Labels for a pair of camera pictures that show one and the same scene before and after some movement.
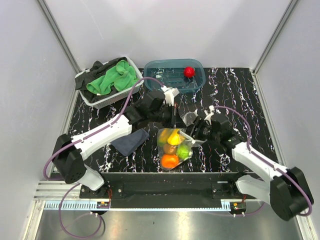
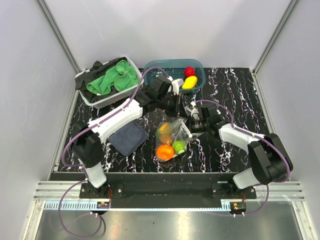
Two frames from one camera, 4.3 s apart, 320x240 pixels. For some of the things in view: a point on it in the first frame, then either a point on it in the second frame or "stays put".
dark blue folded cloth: (129, 143) stays put
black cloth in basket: (97, 70) stays put
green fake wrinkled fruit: (183, 152) to (178, 145)
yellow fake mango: (172, 136) to (190, 82)
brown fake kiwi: (169, 149) to (166, 139)
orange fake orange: (169, 160) to (164, 152)
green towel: (122, 78) stays put
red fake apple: (189, 72) stays put
